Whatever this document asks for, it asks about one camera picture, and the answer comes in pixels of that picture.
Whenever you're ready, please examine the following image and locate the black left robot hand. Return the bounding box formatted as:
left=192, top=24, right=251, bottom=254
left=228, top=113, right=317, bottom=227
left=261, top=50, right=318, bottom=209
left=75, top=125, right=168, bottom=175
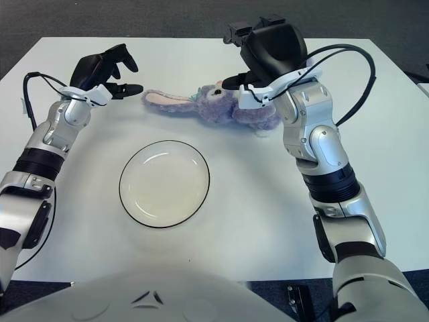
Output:
left=68, top=43, right=145, bottom=101

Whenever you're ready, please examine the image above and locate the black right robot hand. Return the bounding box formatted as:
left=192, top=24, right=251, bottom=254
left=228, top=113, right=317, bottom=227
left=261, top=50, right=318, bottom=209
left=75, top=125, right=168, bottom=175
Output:
left=221, top=13, right=308, bottom=91

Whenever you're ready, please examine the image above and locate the purple plush bunny doll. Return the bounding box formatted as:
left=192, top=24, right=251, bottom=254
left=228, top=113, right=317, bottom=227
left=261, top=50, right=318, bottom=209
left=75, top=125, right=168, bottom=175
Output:
left=140, top=58, right=318, bottom=137

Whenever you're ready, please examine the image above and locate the white plate with black rim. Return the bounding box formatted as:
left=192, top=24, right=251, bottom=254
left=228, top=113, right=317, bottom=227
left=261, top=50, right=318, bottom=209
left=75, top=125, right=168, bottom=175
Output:
left=119, top=140, right=211, bottom=229

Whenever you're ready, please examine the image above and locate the grey robot torso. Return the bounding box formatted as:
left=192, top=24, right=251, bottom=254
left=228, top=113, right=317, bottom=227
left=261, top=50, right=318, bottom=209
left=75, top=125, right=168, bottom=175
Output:
left=0, top=268, right=296, bottom=322

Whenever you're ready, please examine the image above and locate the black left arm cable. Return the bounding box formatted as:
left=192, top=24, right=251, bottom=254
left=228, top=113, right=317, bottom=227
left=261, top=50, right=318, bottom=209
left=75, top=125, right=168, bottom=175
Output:
left=13, top=72, right=98, bottom=271

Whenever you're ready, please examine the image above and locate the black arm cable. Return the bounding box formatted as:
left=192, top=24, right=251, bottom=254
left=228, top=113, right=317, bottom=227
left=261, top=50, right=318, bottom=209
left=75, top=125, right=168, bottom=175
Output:
left=254, top=44, right=377, bottom=127
left=13, top=72, right=98, bottom=271

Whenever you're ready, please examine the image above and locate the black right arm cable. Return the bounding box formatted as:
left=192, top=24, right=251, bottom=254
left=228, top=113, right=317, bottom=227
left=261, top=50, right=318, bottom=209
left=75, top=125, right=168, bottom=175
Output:
left=254, top=44, right=377, bottom=127

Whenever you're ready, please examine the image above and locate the black metal bracket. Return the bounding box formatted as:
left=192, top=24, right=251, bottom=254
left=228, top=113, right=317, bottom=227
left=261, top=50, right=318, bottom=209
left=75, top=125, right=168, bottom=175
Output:
left=286, top=284, right=314, bottom=318

